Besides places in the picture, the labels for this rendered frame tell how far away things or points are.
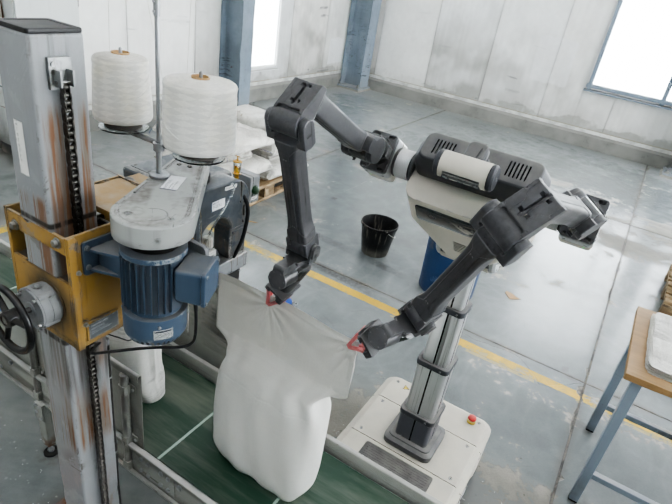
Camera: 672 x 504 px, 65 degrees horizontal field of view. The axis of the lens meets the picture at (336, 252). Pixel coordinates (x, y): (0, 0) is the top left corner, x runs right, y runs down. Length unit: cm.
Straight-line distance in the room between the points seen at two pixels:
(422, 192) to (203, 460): 118
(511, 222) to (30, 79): 95
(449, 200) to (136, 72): 89
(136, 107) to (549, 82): 824
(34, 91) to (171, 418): 133
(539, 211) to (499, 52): 845
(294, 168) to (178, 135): 26
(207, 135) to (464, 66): 852
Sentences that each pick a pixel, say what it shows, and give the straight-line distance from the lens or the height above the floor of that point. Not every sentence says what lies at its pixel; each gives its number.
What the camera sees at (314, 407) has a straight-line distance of 163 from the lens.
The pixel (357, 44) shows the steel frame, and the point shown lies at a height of 74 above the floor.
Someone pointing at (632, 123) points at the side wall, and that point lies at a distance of 917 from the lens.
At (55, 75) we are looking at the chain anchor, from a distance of 123.
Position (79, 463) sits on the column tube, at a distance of 183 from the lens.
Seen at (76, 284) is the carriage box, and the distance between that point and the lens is 136.
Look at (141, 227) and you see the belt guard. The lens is 116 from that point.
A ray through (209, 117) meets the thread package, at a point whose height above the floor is 162.
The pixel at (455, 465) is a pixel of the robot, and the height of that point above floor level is 26.
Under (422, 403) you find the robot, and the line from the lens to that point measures 218.
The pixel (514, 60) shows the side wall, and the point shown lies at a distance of 935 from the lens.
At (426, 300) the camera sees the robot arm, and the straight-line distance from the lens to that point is 122.
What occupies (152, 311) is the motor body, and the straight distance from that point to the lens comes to 130.
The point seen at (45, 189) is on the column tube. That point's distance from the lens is 130.
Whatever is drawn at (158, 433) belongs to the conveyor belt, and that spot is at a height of 38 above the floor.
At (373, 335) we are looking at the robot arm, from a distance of 127.
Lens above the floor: 195
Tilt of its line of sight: 28 degrees down
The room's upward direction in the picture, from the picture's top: 9 degrees clockwise
